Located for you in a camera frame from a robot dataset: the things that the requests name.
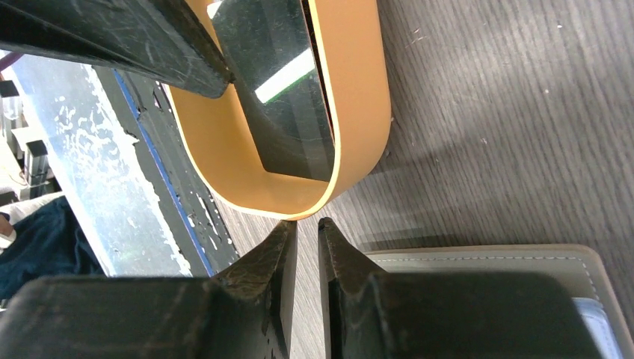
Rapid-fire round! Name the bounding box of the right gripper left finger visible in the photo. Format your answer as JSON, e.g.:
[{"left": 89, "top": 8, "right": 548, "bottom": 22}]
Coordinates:
[{"left": 1, "top": 221, "right": 297, "bottom": 358}]

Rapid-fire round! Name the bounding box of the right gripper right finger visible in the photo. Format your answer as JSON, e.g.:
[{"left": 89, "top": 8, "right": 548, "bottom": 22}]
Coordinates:
[{"left": 318, "top": 218, "right": 601, "bottom": 358}]

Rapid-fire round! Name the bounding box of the black VIP credit card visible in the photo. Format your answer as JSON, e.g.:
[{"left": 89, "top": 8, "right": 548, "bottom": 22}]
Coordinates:
[{"left": 211, "top": 1, "right": 335, "bottom": 182}]

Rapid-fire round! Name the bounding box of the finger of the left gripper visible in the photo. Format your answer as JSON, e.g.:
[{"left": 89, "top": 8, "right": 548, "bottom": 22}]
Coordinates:
[{"left": 1, "top": 0, "right": 236, "bottom": 99}]

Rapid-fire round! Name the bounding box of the grey card holder wallet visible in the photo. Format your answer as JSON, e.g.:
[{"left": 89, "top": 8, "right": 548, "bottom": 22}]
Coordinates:
[{"left": 367, "top": 244, "right": 633, "bottom": 358}]

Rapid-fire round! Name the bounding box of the orange oval tray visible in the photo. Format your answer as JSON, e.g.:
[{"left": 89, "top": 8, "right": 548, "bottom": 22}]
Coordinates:
[{"left": 166, "top": 1, "right": 391, "bottom": 220}]

